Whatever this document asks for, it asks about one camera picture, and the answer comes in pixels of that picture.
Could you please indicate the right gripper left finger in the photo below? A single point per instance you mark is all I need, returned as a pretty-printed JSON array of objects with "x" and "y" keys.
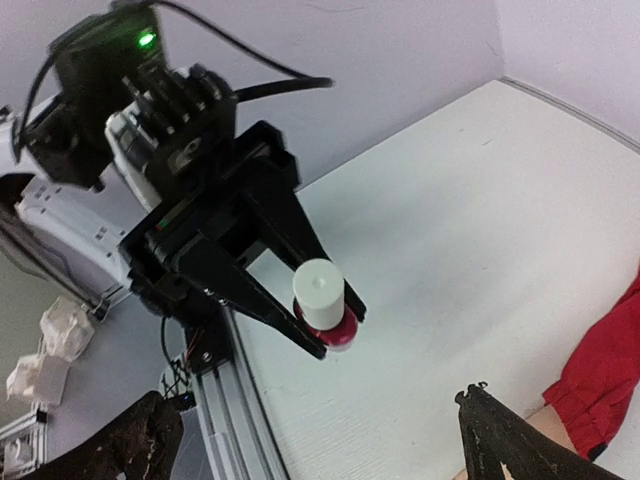
[{"x": 140, "y": 443}]

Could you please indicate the crumpled white paper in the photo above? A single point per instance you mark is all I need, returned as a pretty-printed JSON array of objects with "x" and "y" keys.
[{"x": 66, "y": 329}]

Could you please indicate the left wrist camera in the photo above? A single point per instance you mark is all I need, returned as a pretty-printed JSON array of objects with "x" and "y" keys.
[{"x": 178, "y": 131}]

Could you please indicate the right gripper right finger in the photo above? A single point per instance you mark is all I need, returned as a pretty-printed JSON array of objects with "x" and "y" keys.
[{"x": 476, "y": 393}]

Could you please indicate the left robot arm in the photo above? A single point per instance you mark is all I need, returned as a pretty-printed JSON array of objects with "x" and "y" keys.
[{"x": 82, "y": 229}]

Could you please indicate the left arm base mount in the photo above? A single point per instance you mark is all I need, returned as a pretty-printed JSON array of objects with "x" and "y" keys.
[{"x": 207, "y": 348}]

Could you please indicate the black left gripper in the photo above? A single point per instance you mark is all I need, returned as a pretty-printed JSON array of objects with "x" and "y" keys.
[{"x": 214, "y": 198}]

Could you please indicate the red nail polish bottle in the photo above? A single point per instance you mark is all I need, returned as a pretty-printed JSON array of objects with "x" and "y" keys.
[{"x": 338, "y": 338}]

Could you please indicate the red jacket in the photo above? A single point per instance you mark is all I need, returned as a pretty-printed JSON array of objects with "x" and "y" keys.
[{"x": 596, "y": 386}]

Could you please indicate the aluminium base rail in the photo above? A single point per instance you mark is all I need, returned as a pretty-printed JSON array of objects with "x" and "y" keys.
[{"x": 227, "y": 434}]

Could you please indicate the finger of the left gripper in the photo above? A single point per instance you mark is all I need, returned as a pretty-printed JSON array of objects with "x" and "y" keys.
[
  {"x": 216, "y": 273},
  {"x": 273, "y": 219}
]

